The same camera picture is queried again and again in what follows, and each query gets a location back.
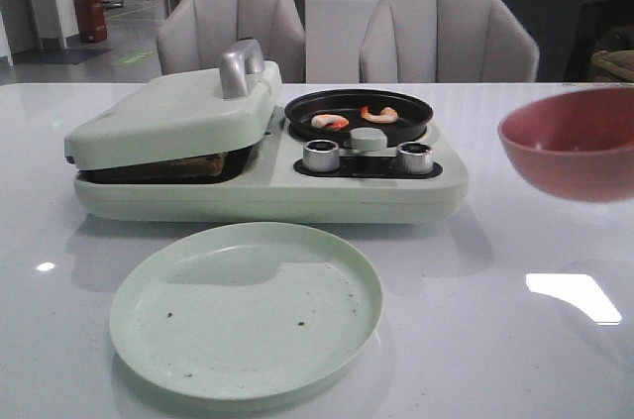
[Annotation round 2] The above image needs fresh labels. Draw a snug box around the pink bowl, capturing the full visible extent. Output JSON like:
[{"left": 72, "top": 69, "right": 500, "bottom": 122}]
[{"left": 498, "top": 86, "right": 633, "bottom": 202}]

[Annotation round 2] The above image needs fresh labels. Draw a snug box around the right silver control knob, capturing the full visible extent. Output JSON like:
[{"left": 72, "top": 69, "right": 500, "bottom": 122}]
[{"left": 395, "top": 142, "right": 434, "bottom": 175}]

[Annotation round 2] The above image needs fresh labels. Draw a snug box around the right beige upholstered chair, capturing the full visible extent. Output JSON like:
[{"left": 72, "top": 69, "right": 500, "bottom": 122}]
[{"left": 359, "top": 0, "right": 540, "bottom": 83}]

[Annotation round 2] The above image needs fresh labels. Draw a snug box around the mint green breakfast maker lid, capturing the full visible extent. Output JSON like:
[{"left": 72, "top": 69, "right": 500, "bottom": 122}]
[{"left": 64, "top": 60, "right": 282, "bottom": 170}]

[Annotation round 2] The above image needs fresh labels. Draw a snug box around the left beige upholstered chair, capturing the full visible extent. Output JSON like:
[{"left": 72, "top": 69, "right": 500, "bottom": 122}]
[{"left": 157, "top": 0, "right": 306, "bottom": 83}]

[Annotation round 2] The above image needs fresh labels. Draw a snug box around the bread slice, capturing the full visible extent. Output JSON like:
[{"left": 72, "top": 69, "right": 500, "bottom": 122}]
[{"left": 93, "top": 153, "right": 228, "bottom": 179}]

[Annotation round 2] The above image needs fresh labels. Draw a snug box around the mint green breakfast maker base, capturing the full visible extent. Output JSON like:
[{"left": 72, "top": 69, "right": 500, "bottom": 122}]
[{"left": 73, "top": 107, "right": 469, "bottom": 224}]

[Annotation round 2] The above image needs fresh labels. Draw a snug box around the black round frying pan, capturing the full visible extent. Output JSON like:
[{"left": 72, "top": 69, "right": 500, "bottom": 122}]
[{"left": 284, "top": 88, "right": 433, "bottom": 148}]

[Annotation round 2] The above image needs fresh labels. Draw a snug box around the beige upholstered chair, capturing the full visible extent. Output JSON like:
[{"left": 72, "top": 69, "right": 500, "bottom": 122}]
[
  {"left": 359, "top": 0, "right": 540, "bottom": 83},
  {"left": 157, "top": 0, "right": 306, "bottom": 83}
]

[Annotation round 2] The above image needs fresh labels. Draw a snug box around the silver control knob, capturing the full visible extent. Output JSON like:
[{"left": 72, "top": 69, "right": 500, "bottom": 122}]
[
  {"left": 395, "top": 142, "right": 434, "bottom": 175},
  {"left": 302, "top": 139, "right": 340, "bottom": 172}
]

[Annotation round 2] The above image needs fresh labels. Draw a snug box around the red trash bin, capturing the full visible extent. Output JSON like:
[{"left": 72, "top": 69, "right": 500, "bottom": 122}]
[{"left": 72, "top": 0, "right": 107, "bottom": 43}]

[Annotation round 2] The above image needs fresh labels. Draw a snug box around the beige cushion at right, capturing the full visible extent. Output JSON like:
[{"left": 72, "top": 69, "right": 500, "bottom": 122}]
[{"left": 590, "top": 50, "right": 634, "bottom": 82}]

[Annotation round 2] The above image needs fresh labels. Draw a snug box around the left silver control knob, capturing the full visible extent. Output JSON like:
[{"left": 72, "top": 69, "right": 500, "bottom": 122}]
[{"left": 302, "top": 139, "right": 340, "bottom": 172}]

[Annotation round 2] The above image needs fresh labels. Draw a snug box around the dark appliance at right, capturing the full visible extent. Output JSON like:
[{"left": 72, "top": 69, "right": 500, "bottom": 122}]
[{"left": 564, "top": 0, "right": 633, "bottom": 82}]

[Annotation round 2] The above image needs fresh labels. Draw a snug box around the mint green round plate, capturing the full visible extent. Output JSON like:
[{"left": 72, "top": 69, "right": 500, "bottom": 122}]
[{"left": 110, "top": 222, "right": 383, "bottom": 407}]

